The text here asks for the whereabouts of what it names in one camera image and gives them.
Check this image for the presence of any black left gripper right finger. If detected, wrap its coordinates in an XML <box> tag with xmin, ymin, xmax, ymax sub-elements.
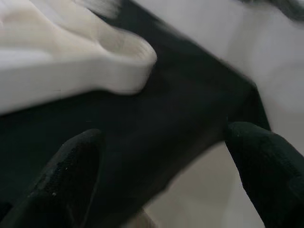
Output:
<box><xmin>224</xmin><ymin>121</ymin><xmax>304</xmax><ymax>228</ymax></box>

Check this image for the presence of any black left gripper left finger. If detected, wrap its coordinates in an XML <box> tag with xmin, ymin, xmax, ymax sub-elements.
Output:
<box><xmin>0</xmin><ymin>129</ymin><xmax>104</xmax><ymax>228</ymax></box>

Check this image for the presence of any white plastic table top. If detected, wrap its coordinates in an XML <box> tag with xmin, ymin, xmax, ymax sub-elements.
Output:
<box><xmin>0</xmin><ymin>0</ymin><xmax>159</xmax><ymax>117</ymax></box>

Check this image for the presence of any black tablecloth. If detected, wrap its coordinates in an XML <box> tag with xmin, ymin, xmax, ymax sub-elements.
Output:
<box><xmin>0</xmin><ymin>0</ymin><xmax>273</xmax><ymax>228</ymax></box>

